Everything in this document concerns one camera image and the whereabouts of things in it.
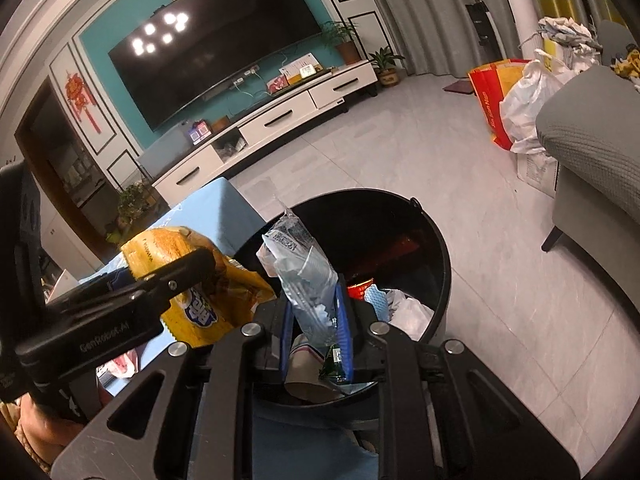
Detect dark green snack bag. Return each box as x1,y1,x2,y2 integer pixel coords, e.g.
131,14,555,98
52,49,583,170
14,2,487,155
319,344,354,385

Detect white striped paper cup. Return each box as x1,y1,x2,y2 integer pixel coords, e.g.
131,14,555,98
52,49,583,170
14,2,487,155
284,334,343,404

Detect clear plastic bread bag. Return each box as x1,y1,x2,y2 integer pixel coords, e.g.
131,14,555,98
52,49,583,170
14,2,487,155
256,208,338,350

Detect yellow chip bag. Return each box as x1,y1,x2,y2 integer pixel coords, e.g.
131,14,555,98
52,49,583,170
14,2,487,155
120,226,276,348

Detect blue knotted cloth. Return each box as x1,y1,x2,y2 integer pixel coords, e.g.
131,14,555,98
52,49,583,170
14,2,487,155
363,284,390,322

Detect white plastic bag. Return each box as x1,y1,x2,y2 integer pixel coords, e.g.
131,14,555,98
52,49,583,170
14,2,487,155
385,289,434,341

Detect pink snack wrapper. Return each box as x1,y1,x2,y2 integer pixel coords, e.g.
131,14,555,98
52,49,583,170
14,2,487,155
103,350,139,379

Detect black trash bin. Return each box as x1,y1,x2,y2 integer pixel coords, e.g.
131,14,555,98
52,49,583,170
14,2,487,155
234,187,452,409

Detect left hand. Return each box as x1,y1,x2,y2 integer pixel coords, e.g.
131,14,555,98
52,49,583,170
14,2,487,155
1,393,85,474

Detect blue floral tablecloth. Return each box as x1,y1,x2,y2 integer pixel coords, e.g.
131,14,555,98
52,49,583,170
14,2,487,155
79,176,381,480

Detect leafy plant near door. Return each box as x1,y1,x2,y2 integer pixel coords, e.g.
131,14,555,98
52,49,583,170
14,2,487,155
105,180,169,247

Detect white tv cabinet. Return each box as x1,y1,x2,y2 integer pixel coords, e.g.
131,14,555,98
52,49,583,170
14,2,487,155
153,61,378,207

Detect potted plant by curtain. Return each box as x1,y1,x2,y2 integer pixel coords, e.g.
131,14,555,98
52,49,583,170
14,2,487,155
369,46,405,88

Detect red chinese knot ornament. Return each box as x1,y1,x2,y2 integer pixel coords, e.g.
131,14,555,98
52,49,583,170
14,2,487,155
64,73,102,134

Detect white plastic sack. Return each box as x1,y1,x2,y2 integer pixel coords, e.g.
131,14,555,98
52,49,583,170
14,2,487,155
499,49,577,155

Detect red yellow shopping bag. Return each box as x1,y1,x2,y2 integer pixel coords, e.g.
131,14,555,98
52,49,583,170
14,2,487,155
468,58,528,151

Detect potted plant on cabinet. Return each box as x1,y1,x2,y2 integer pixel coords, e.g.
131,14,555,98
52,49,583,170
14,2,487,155
321,21,361,65

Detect black television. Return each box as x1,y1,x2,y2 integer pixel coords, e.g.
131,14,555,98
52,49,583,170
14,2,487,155
108,0,320,129

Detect grey sofa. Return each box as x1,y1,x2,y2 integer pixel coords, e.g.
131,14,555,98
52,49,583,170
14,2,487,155
536,65,639,306

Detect upright vacuum cleaner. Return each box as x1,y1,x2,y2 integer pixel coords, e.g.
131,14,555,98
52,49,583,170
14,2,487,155
465,0,506,62

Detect white paper roll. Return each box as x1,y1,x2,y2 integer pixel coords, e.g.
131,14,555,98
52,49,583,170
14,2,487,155
508,0,544,60

